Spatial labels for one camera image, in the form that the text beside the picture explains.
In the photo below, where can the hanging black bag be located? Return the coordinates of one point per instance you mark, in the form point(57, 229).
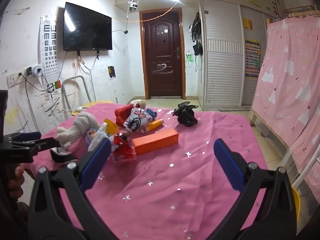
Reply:
point(198, 49)

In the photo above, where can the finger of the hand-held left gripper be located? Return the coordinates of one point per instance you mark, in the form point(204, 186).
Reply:
point(46, 143)
point(28, 136)

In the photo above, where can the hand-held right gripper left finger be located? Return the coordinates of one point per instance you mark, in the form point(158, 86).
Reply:
point(96, 162)

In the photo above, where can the colourful chart poster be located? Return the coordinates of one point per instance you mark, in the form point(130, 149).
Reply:
point(252, 60)

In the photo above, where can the pink star tablecloth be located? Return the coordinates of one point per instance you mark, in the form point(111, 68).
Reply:
point(175, 180)

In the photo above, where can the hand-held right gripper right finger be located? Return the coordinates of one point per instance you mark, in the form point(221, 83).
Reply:
point(228, 165)

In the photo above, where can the wall socket strip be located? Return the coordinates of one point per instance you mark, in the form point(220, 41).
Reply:
point(15, 80)

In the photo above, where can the person's left hand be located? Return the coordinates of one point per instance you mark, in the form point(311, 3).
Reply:
point(18, 173)

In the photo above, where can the red and green sticker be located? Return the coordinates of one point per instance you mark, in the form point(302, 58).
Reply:
point(58, 84)

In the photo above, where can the metal chair with yellow seat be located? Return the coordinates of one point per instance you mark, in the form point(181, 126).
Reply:
point(83, 82)

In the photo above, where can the black plastic bag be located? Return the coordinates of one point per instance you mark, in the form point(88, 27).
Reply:
point(186, 116)

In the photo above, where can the brown wooden door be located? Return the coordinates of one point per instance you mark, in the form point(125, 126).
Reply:
point(163, 55)

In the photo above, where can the white slatted chair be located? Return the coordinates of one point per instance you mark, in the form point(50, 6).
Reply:
point(308, 170)

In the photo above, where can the pink printed curtain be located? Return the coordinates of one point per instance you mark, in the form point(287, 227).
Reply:
point(292, 80)

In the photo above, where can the dark wall picture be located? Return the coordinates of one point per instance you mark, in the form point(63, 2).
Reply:
point(112, 72)

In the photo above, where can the white plush hat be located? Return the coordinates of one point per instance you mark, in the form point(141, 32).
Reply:
point(138, 103)

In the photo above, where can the white security camera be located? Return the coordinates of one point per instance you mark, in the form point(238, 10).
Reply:
point(133, 5)

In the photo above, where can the yellow trash bin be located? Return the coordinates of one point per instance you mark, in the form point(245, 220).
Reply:
point(296, 205)

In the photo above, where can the yellow plastic cup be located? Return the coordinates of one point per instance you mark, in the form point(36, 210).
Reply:
point(111, 127)

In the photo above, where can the red cloth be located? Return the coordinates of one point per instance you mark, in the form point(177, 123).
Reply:
point(121, 116)

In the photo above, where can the black television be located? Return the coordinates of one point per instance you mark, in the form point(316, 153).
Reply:
point(86, 30)

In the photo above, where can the blue cloth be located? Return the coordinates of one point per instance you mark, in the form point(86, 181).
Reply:
point(151, 113)

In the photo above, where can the yellow tube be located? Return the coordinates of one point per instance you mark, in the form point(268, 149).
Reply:
point(155, 125)

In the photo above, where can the eye chart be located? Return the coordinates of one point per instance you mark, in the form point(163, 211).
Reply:
point(50, 52)

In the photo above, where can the yellow poster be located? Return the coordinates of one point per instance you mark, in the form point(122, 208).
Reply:
point(247, 23)

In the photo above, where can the black and white sock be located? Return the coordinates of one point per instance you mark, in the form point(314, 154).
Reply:
point(62, 156)

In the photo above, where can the white knit sock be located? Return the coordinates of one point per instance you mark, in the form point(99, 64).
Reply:
point(80, 127)

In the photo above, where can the white printed packet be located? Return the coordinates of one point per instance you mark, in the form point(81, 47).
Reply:
point(136, 120)

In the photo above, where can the white slatted wardrobe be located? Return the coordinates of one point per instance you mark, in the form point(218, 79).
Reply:
point(222, 67)

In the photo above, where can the white charger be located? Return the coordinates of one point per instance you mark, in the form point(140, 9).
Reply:
point(36, 70)

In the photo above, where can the orange cardboard box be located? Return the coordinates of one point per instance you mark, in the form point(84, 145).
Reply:
point(155, 141)

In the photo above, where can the white power strip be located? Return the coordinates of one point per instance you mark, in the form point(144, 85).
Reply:
point(78, 110)

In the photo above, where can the red snack wrapper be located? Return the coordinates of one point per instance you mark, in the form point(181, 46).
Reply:
point(123, 148)

